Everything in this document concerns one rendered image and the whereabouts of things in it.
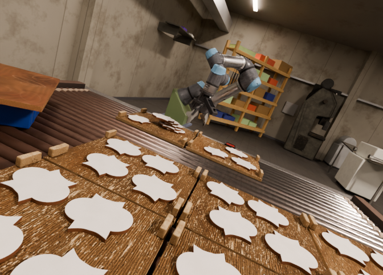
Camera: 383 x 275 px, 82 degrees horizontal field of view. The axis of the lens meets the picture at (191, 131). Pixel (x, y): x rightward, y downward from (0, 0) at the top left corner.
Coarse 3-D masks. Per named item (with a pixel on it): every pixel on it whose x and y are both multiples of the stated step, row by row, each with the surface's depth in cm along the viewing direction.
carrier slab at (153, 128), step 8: (120, 120) 119; (128, 120) 120; (152, 120) 138; (144, 128) 117; (152, 128) 122; (160, 128) 127; (184, 128) 147; (160, 136) 115; (168, 136) 119; (176, 136) 124; (184, 136) 129; (192, 136) 135; (176, 144) 114
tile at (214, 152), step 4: (204, 148) 117; (208, 148) 120; (212, 148) 123; (208, 152) 115; (212, 152) 116; (216, 152) 118; (220, 152) 121; (216, 156) 114; (220, 156) 115; (224, 156) 116
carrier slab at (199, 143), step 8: (200, 144) 125; (208, 144) 131; (216, 144) 138; (200, 152) 112; (224, 152) 127; (216, 160) 111; (224, 160) 114; (248, 160) 130; (232, 168) 109; (240, 168) 111; (256, 168) 120; (248, 176) 108; (256, 176) 108
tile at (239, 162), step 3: (231, 159) 117; (234, 159) 117; (237, 159) 119; (240, 159) 121; (234, 162) 115; (237, 162) 114; (240, 162) 116; (243, 162) 118; (246, 162) 120; (249, 162) 122; (237, 165) 113; (240, 165) 113; (243, 165) 113; (246, 165) 115; (249, 165) 117; (252, 165) 119; (246, 168) 112; (249, 168) 112; (252, 168) 114; (255, 168) 116
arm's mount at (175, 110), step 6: (174, 90) 176; (174, 96) 177; (174, 102) 177; (180, 102) 177; (168, 108) 179; (174, 108) 178; (180, 108) 177; (186, 108) 188; (168, 114) 180; (174, 114) 179; (180, 114) 178; (174, 120) 180; (180, 120) 179; (186, 120) 190
